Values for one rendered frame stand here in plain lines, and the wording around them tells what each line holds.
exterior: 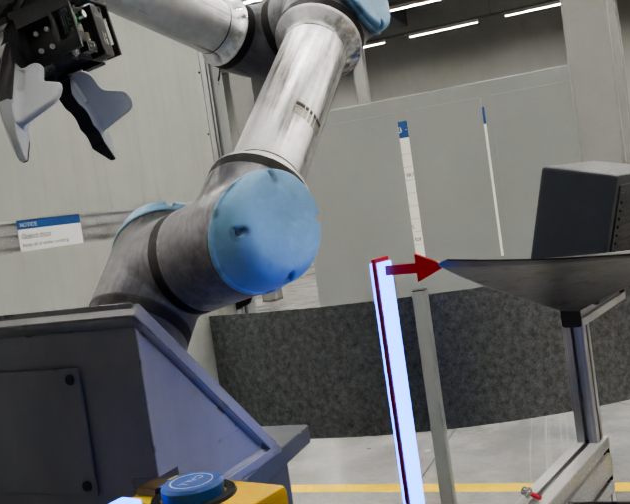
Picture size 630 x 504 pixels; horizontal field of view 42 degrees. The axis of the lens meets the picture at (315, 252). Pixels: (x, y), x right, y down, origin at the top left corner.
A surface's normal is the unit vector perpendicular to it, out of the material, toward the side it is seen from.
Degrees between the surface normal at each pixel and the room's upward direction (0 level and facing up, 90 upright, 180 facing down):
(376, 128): 90
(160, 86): 90
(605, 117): 90
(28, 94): 59
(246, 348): 90
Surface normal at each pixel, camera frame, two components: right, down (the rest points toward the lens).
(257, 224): 0.70, -0.18
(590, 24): -0.37, 0.11
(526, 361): 0.07, 0.04
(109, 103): 0.00, 0.59
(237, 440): 0.89, -0.11
